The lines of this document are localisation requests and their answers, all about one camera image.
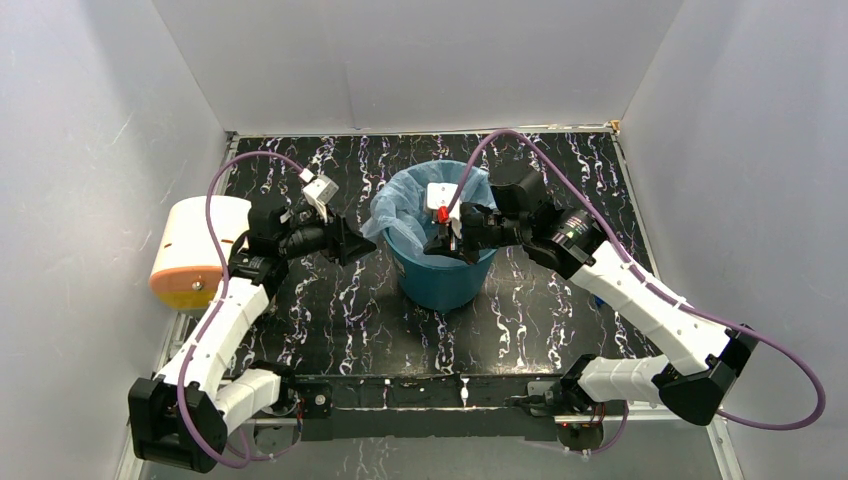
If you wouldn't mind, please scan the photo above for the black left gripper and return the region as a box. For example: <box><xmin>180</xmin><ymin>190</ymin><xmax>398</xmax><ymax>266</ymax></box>
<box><xmin>278</xmin><ymin>201</ymin><xmax>376</xmax><ymax>266</ymax></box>

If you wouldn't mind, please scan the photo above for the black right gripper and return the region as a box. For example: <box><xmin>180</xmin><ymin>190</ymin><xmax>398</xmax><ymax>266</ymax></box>
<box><xmin>422</xmin><ymin>207</ymin><xmax>528</xmax><ymax>267</ymax></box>

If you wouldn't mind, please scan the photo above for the teal plastic trash bin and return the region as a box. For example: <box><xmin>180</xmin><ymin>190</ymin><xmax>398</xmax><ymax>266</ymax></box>
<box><xmin>378</xmin><ymin>221</ymin><xmax>497</xmax><ymax>313</ymax></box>

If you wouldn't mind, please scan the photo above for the light blue plastic bag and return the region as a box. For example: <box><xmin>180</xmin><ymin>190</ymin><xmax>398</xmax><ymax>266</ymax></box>
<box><xmin>361</xmin><ymin>160</ymin><xmax>466</xmax><ymax>257</ymax></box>

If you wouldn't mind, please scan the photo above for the cream orange round container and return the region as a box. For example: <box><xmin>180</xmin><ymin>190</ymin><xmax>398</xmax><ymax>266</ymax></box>
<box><xmin>149</xmin><ymin>195</ymin><xmax>251</xmax><ymax>312</ymax></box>

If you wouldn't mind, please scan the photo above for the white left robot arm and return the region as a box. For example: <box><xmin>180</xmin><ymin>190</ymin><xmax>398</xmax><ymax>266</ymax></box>
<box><xmin>128</xmin><ymin>195</ymin><xmax>375</xmax><ymax>473</ymax></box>

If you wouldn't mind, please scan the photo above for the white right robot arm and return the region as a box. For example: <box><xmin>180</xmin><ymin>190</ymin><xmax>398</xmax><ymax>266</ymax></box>
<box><xmin>423</xmin><ymin>168</ymin><xmax>757</xmax><ymax>426</ymax></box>

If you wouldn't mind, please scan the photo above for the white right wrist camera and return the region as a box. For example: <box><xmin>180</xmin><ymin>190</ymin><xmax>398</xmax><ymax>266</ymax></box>
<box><xmin>424</xmin><ymin>182</ymin><xmax>462</xmax><ymax>238</ymax></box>

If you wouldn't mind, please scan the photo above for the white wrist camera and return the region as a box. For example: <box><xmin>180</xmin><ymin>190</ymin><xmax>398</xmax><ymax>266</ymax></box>
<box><xmin>424</xmin><ymin>182</ymin><xmax>462</xmax><ymax>238</ymax></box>
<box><xmin>299</xmin><ymin>168</ymin><xmax>339</xmax><ymax>224</ymax></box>

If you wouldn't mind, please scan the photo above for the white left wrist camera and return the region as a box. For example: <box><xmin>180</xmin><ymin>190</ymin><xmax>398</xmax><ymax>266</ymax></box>
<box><xmin>299</xmin><ymin>168</ymin><xmax>339</xmax><ymax>224</ymax></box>

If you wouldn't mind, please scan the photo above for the black front mounting rail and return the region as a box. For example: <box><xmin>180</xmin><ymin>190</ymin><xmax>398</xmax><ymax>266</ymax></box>
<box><xmin>235</xmin><ymin>372</ymin><xmax>627</xmax><ymax>444</ymax></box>

